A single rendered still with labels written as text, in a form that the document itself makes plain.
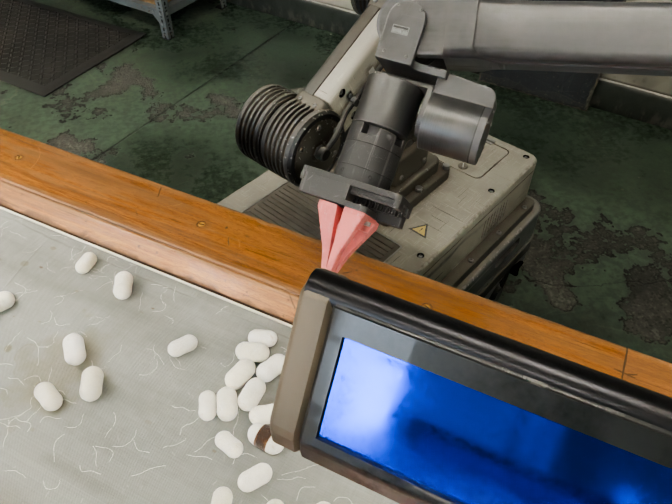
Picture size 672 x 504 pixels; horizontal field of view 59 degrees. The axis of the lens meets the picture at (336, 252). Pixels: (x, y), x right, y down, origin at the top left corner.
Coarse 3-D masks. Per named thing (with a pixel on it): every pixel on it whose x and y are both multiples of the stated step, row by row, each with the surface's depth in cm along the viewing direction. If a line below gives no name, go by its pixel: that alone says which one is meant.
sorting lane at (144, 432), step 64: (0, 256) 75; (64, 256) 75; (0, 320) 68; (64, 320) 68; (128, 320) 68; (192, 320) 68; (256, 320) 68; (0, 384) 62; (64, 384) 62; (128, 384) 62; (192, 384) 62; (0, 448) 57; (64, 448) 57; (128, 448) 57; (192, 448) 57; (256, 448) 57
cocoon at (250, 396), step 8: (248, 384) 60; (256, 384) 60; (264, 384) 60; (248, 392) 59; (256, 392) 59; (264, 392) 60; (240, 400) 59; (248, 400) 59; (256, 400) 59; (248, 408) 59
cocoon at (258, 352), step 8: (240, 344) 63; (248, 344) 63; (256, 344) 63; (264, 344) 63; (240, 352) 63; (248, 352) 63; (256, 352) 63; (264, 352) 63; (256, 360) 63; (264, 360) 63
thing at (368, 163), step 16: (352, 128) 57; (352, 144) 56; (368, 144) 55; (384, 144) 55; (400, 144) 57; (352, 160) 56; (368, 160) 55; (384, 160) 56; (336, 176) 55; (352, 176) 55; (368, 176) 55; (384, 176) 56; (352, 192) 56; (368, 192) 55; (384, 192) 54; (400, 208) 54
